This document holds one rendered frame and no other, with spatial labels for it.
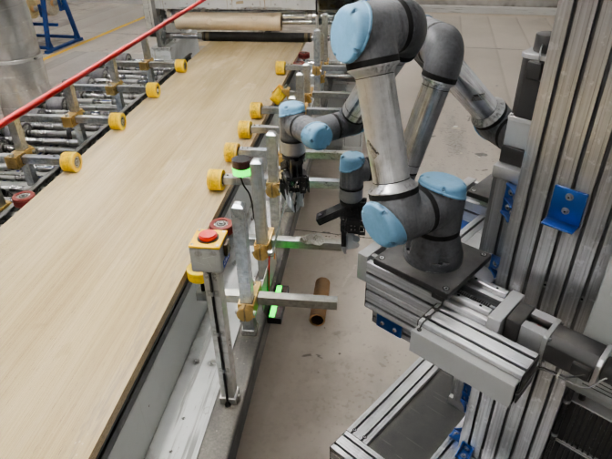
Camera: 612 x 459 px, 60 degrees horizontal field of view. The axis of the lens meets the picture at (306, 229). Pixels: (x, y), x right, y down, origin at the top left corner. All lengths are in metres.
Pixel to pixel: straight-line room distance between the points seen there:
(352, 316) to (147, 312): 1.48
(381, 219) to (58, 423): 0.83
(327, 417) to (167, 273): 1.04
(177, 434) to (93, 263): 0.58
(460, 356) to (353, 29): 0.76
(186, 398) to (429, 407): 0.95
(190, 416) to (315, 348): 1.13
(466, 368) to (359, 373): 1.25
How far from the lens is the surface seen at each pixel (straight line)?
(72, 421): 1.31
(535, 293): 1.50
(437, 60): 1.47
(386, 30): 1.17
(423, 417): 2.12
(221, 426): 1.46
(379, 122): 1.18
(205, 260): 1.17
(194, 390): 1.66
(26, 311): 1.65
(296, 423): 2.33
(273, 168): 1.89
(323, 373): 2.50
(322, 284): 2.85
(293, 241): 1.79
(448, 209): 1.29
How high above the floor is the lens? 1.85
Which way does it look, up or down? 33 degrees down
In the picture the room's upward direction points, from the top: 1 degrees counter-clockwise
